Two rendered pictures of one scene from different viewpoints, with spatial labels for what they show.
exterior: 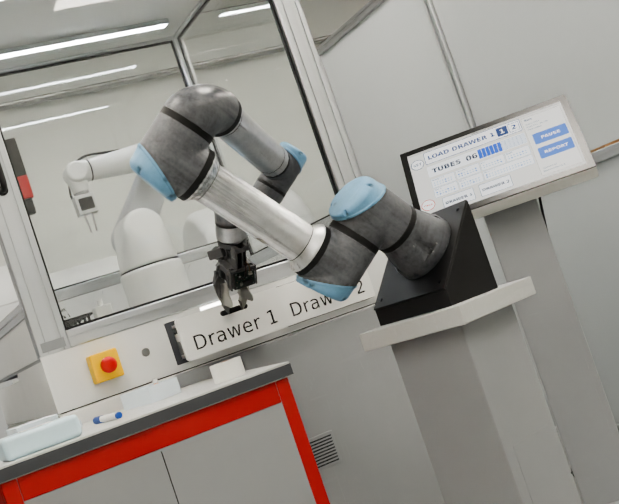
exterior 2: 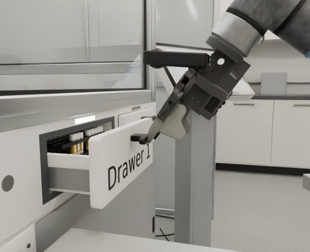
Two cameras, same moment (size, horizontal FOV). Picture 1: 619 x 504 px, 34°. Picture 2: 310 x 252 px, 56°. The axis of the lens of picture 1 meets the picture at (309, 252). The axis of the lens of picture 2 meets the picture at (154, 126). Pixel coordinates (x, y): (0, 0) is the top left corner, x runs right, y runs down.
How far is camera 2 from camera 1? 2.30 m
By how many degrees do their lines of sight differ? 50
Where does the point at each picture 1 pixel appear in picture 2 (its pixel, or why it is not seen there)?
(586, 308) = not seen: hidden behind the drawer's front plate
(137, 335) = (1, 149)
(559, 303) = (208, 161)
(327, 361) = (130, 191)
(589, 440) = (200, 238)
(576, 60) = (171, 36)
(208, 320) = (120, 146)
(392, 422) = not seen: hidden behind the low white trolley
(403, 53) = not seen: outside the picture
